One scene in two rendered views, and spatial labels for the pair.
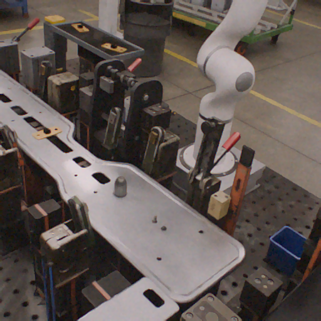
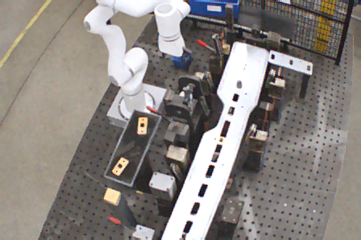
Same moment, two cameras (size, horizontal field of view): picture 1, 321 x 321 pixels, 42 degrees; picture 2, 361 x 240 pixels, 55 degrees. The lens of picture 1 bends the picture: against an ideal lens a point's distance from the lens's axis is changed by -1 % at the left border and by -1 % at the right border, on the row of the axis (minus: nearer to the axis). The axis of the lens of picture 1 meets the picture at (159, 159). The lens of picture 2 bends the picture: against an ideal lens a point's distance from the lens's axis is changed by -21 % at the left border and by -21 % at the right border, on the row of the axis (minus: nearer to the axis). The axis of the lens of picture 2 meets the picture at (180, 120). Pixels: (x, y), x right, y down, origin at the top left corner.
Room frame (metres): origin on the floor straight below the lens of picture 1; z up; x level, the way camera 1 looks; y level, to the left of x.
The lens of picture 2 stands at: (1.49, 1.24, 2.79)
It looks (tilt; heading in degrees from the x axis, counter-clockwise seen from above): 57 degrees down; 253
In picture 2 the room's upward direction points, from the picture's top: 8 degrees counter-clockwise
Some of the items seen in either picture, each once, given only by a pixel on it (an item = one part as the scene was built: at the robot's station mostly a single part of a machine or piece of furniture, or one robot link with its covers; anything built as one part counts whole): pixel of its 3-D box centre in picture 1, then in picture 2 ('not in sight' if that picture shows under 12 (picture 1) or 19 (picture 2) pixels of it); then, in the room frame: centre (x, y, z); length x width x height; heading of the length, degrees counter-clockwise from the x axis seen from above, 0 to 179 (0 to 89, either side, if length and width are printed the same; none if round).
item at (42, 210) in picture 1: (47, 252); (263, 120); (0.72, 0.25, 0.84); 0.11 x 0.08 x 0.29; 137
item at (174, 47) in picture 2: not in sight; (171, 41); (1.15, 0.12, 1.55); 0.10 x 0.07 x 0.11; 129
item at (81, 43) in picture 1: (94, 39); (132, 146); (1.44, 0.27, 1.16); 0.37 x 0.14 x 0.02; 47
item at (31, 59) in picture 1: (41, 104); (166, 197); (1.38, 0.46, 0.90); 0.13 x 0.10 x 0.41; 137
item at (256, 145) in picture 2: (5, 200); (255, 151); (0.87, 0.41, 0.87); 0.12 x 0.09 x 0.35; 137
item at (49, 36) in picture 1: (57, 75); (122, 213); (1.62, 0.46, 0.92); 0.08 x 0.08 x 0.44; 47
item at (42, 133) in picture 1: (47, 131); (221, 140); (1.04, 0.33, 1.01); 0.08 x 0.04 x 0.01; 137
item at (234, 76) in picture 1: (226, 88); (132, 69); (1.28, -0.19, 1.10); 0.19 x 0.12 x 0.24; 29
